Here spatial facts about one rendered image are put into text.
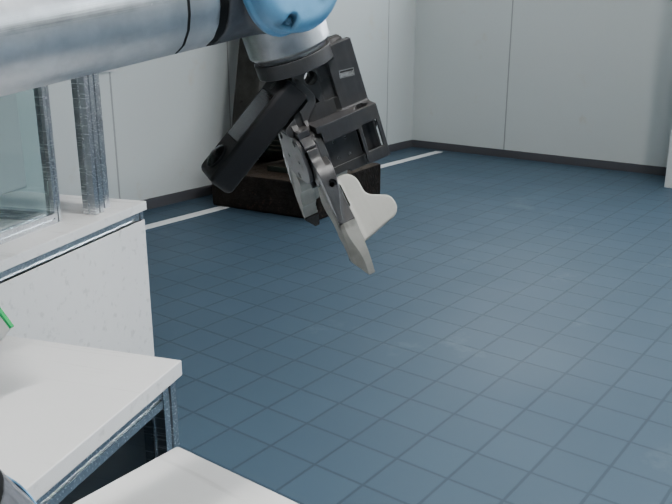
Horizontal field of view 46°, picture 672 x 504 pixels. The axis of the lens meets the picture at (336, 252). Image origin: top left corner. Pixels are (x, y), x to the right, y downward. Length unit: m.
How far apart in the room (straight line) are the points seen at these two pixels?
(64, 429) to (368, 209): 0.72
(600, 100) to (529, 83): 0.76
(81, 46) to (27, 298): 1.86
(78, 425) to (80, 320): 1.22
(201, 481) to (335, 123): 0.58
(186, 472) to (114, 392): 0.29
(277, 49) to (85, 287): 1.87
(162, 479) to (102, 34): 0.78
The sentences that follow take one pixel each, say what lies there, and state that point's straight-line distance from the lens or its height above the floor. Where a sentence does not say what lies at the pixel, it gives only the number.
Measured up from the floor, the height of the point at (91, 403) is 0.86.
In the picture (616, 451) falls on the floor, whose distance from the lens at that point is 3.00.
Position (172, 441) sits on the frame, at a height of 0.71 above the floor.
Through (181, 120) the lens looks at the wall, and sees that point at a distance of 6.51.
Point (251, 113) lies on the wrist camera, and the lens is 0.72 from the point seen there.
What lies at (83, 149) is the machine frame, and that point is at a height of 1.06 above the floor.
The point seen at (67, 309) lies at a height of 0.64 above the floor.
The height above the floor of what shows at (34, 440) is 0.86.
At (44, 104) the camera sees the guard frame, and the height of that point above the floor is 1.21.
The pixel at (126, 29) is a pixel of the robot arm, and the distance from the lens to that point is 0.46.
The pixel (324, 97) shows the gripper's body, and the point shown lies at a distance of 0.73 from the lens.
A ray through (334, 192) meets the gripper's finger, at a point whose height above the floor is 1.31.
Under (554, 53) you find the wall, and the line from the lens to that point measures 8.39.
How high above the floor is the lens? 1.46
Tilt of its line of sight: 17 degrees down
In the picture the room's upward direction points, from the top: straight up
